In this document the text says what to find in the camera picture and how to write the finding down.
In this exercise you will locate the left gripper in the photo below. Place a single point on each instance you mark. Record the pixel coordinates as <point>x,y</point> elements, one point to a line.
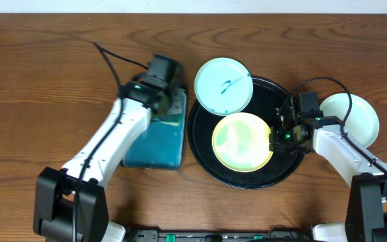
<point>165,103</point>

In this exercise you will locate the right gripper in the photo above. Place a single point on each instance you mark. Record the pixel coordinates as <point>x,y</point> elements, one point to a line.
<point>276,144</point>

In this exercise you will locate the green yellow sponge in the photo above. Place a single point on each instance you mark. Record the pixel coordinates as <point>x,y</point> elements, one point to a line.
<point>175,114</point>

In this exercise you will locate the yellow plate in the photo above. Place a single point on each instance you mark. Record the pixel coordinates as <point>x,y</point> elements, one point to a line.
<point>241,142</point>

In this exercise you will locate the light blue plate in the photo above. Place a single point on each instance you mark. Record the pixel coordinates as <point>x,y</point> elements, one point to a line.
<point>223,86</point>
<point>363,122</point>

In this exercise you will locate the light blue plate front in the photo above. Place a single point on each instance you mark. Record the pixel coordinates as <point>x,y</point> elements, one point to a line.
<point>363,122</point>

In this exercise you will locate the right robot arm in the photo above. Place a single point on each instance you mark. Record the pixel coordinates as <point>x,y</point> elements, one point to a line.
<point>366,175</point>

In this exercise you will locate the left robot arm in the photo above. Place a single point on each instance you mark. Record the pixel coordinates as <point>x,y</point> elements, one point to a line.
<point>70,203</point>

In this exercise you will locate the black round tray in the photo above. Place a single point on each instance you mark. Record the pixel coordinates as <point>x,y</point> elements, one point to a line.
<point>266,98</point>

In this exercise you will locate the black rectangular tray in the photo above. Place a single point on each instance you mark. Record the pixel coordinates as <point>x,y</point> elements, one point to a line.
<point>183,92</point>

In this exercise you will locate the blue water basin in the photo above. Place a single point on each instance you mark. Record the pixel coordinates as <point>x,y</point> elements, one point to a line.
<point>163,144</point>

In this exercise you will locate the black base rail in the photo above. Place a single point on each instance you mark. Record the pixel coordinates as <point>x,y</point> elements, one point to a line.
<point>202,236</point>

